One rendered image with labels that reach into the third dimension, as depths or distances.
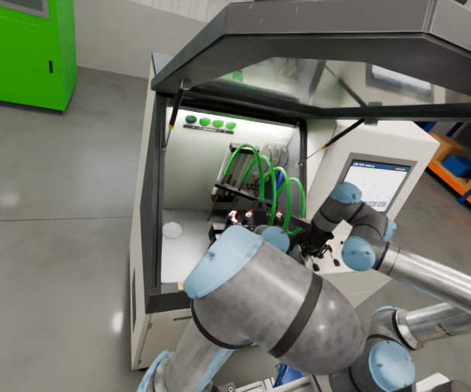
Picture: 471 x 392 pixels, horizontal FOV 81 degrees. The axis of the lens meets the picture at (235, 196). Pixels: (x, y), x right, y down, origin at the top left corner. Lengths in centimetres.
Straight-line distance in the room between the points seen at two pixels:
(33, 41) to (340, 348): 338
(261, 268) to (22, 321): 193
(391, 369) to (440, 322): 19
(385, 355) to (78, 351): 163
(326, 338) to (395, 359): 65
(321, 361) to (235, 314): 11
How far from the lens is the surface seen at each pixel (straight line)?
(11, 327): 217
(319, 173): 131
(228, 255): 34
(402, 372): 100
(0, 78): 372
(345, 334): 37
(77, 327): 210
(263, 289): 33
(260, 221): 91
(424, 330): 102
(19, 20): 343
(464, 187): 619
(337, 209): 83
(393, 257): 74
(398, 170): 165
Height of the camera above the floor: 194
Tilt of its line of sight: 39 degrees down
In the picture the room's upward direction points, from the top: 24 degrees clockwise
